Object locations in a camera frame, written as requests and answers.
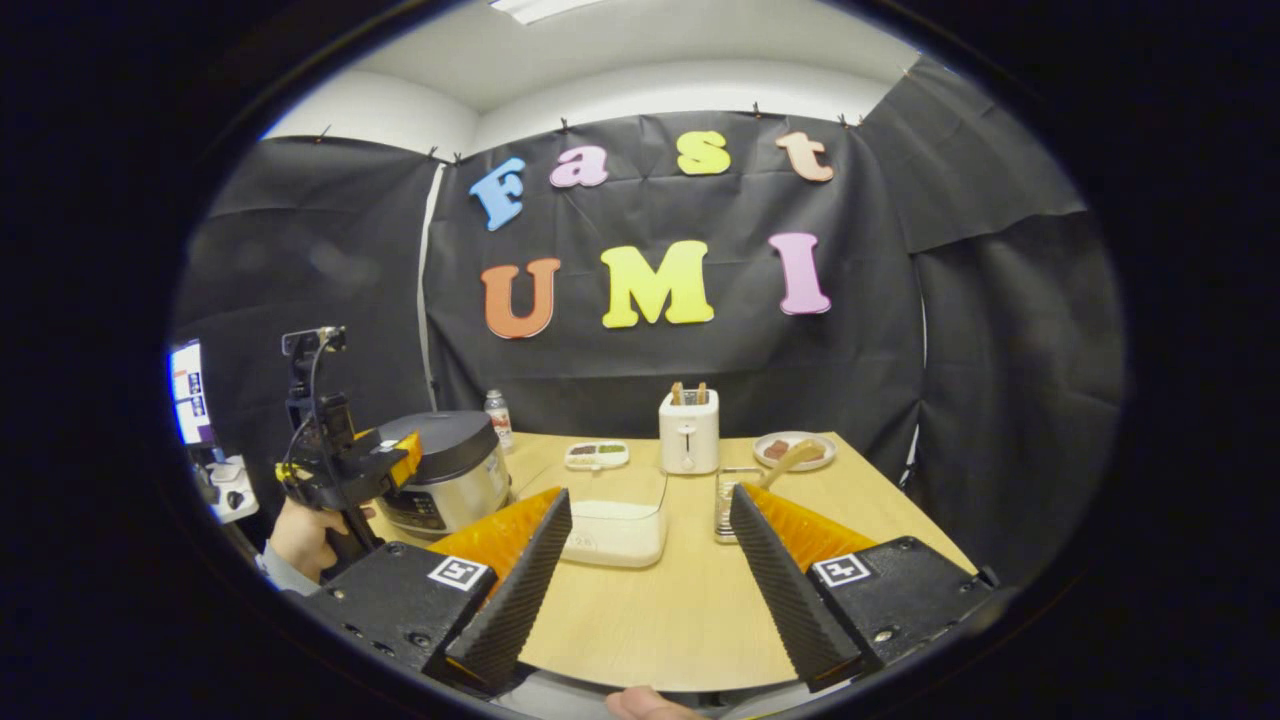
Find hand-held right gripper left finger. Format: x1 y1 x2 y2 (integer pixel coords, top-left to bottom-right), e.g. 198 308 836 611
300 487 574 696

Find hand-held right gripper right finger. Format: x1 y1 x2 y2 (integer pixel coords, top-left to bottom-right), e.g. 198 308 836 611
729 482 1001 694

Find dark grey rice cooker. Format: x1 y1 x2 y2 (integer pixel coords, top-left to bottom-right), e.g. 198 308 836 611
375 410 513 541

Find wire chopstick holder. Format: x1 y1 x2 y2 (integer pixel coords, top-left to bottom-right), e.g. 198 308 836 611
714 466 767 544

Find clear box of rice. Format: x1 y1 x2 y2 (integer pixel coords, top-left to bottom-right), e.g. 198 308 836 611
520 465 669 570

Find small plastic bottle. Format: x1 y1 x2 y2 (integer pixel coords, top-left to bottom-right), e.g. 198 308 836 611
484 389 516 454

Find person's grey trousers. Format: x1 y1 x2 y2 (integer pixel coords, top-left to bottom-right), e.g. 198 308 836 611
498 668 623 718

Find white side desk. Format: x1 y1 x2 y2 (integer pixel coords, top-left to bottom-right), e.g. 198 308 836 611
195 455 262 525

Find lit computer monitor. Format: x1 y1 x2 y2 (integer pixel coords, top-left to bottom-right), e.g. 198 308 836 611
168 340 217 447

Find plate with food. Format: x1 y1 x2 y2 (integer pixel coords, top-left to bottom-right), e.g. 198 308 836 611
753 431 838 473

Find white divided bean dish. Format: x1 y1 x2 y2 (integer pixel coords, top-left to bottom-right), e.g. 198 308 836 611
564 440 631 472

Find white toaster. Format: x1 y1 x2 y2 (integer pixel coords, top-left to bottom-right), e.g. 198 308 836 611
659 382 721 475

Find black backdrop cloth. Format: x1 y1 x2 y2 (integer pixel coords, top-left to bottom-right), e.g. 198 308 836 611
172 55 1126 586

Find long ceiling light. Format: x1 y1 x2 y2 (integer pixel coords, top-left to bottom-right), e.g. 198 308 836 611
488 0 603 26

